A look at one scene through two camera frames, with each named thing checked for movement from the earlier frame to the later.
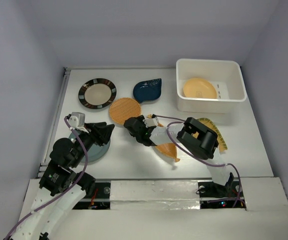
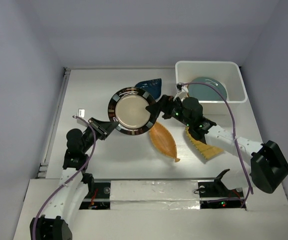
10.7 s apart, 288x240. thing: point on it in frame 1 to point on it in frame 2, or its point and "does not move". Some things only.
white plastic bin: x=226 y=74 does not move
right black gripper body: x=141 y=118 to x=174 y=108
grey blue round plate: x=96 y=152 to x=205 y=92
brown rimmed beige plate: x=97 y=93 to x=128 y=106
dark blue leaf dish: x=148 y=89 does not move
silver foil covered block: x=154 y=195 does not move
